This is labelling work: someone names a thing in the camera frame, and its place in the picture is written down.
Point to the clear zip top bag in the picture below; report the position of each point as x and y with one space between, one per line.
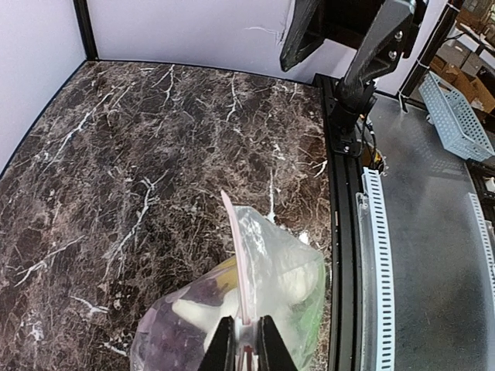
263 251

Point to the black front table rail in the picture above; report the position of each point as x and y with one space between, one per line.
344 172

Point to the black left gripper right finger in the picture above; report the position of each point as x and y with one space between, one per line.
272 352

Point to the white slotted cable duct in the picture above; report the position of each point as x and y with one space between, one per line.
378 307

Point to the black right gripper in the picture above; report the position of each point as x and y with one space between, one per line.
390 30

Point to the white garlic toy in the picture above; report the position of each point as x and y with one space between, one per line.
289 289

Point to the dark red grapes bunch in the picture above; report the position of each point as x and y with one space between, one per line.
165 341

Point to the black right frame post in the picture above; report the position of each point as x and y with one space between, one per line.
86 31

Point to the light blue perforated basket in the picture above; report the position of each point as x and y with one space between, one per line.
456 123

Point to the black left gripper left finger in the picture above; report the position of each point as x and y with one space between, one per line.
220 355

